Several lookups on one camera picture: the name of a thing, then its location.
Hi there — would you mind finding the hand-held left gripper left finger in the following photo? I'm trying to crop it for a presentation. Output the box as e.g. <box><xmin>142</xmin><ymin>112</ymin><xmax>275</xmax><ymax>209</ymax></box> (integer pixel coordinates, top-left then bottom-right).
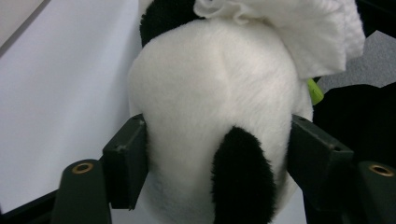
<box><xmin>50</xmin><ymin>113</ymin><xmax>149</xmax><ymax>224</ymax></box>

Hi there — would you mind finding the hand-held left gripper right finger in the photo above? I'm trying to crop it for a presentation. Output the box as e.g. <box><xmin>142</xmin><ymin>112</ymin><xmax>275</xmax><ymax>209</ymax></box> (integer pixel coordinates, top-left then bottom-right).
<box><xmin>286</xmin><ymin>114</ymin><xmax>396</xmax><ymax>224</ymax></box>

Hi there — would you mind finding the panda plush toy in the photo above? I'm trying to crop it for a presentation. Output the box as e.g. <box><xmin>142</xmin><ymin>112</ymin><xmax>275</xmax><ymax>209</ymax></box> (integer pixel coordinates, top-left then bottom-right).
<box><xmin>127</xmin><ymin>0</ymin><xmax>325</xmax><ymax>224</ymax></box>

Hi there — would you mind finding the white wet wipe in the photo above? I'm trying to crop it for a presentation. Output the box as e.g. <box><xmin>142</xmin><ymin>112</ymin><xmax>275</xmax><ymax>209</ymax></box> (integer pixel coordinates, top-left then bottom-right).
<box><xmin>192</xmin><ymin>0</ymin><xmax>367</xmax><ymax>80</ymax></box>

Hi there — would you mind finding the white storage box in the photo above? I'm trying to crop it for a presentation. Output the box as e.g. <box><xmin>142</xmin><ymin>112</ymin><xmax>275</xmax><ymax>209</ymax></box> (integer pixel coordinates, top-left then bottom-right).
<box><xmin>0</xmin><ymin>0</ymin><xmax>52</xmax><ymax>59</ymax></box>

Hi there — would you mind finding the white table cover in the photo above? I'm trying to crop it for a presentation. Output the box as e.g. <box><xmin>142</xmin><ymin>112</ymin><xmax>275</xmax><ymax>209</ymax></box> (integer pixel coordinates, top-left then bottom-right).
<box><xmin>0</xmin><ymin>0</ymin><xmax>309</xmax><ymax>224</ymax></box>

